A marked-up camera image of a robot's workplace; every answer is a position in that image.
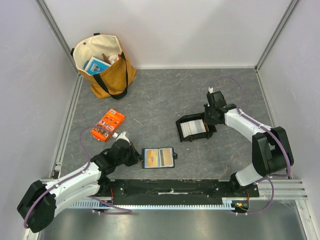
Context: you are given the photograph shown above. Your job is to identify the black leather card holder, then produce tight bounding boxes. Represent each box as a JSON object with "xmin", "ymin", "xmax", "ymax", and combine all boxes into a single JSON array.
[{"xmin": 142, "ymin": 147, "xmax": 178, "ymax": 169}]

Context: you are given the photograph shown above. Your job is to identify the tan credit card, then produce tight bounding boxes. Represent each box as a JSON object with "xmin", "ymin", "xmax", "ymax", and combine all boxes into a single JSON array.
[
  {"xmin": 159, "ymin": 148, "xmax": 173, "ymax": 167},
  {"xmin": 146, "ymin": 149, "xmax": 158, "ymax": 168}
]

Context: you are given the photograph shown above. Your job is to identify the black plastic card tray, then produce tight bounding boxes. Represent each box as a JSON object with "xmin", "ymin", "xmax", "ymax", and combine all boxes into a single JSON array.
[{"xmin": 175, "ymin": 112, "xmax": 217, "ymax": 143}]

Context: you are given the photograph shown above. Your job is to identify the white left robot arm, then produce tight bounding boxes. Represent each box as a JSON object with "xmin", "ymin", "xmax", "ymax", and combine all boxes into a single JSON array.
[{"xmin": 17, "ymin": 138, "xmax": 143, "ymax": 233}]

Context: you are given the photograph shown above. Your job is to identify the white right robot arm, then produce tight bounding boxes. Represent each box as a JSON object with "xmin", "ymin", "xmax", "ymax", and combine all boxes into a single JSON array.
[{"xmin": 204, "ymin": 87, "xmax": 294, "ymax": 197}]

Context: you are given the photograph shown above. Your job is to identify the white credit card stack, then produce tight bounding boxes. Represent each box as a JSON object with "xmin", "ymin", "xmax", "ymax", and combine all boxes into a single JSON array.
[{"xmin": 180, "ymin": 119, "xmax": 206, "ymax": 138}]

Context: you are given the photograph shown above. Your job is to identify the orange printed box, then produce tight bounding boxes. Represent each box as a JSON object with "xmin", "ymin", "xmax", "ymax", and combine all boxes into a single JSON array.
[{"xmin": 90, "ymin": 108, "xmax": 126, "ymax": 142}]

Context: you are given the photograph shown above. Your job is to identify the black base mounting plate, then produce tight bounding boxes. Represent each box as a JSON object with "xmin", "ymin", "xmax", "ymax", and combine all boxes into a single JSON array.
[{"xmin": 97, "ymin": 179, "xmax": 260, "ymax": 198}]

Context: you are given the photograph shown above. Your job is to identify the blue book in bag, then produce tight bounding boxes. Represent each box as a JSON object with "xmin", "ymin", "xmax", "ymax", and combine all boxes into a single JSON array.
[{"xmin": 83, "ymin": 56, "xmax": 111, "ymax": 75}]

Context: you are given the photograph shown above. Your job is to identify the mustard tote bag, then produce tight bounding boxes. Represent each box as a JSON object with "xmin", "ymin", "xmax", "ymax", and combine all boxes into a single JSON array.
[{"xmin": 70, "ymin": 33, "xmax": 136, "ymax": 100}]

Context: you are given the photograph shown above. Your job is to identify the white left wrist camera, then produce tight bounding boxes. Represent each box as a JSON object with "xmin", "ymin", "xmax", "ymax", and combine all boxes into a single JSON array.
[{"xmin": 112, "ymin": 131, "xmax": 130, "ymax": 143}]

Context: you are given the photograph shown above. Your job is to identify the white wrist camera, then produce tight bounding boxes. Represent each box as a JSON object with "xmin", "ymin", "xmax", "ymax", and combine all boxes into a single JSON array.
[
  {"xmin": 112, "ymin": 131, "xmax": 130, "ymax": 143},
  {"xmin": 207, "ymin": 87, "xmax": 215, "ymax": 95}
]

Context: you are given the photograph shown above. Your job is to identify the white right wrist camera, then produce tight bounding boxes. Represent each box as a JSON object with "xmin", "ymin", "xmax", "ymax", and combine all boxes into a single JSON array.
[{"xmin": 207, "ymin": 87, "xmax": 215, "ymax": 95}]

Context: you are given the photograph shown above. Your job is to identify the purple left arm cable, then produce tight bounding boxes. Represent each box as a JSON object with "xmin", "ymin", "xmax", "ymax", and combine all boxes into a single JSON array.
[{"xmin": 22, "ymin": 126, "xmax": 133, "ymax": 229}]

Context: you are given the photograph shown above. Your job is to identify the grey slotted cable duct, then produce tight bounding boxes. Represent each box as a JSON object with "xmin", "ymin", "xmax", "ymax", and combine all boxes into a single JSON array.
[{"xmin": 68, "ymin": 198, "xmax": 235, "ymax": 211}]

